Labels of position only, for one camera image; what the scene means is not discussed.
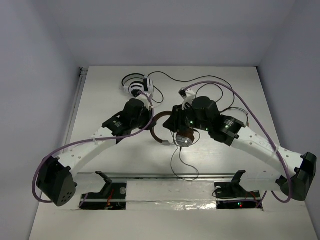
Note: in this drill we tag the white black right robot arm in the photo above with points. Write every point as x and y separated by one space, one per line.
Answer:
294 171

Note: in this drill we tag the aluminium left side rail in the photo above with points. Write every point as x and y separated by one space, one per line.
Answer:
75 105

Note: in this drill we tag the aluminium front rail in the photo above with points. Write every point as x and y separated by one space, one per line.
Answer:
169 176

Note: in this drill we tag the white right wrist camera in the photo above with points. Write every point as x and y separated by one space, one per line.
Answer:
188 96

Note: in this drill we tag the white black headphones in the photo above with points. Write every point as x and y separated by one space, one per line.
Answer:
137 82

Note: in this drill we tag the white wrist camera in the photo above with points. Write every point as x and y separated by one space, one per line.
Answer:
146 99
188 96

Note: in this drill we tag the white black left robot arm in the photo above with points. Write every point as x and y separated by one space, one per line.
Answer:
54 180

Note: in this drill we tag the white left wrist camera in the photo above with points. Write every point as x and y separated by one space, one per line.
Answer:
146 99

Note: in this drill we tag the brown silver headphones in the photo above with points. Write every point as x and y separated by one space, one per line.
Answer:
182 139

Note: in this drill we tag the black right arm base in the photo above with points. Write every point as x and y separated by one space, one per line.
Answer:
231 196

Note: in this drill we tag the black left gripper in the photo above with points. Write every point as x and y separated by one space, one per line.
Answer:
146 118

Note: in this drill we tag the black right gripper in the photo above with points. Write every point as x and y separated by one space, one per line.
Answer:
177 119

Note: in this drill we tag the aluminium rail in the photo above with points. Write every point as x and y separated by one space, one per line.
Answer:
75 105
169 176

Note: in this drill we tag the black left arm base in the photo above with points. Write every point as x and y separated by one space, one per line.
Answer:
111 196

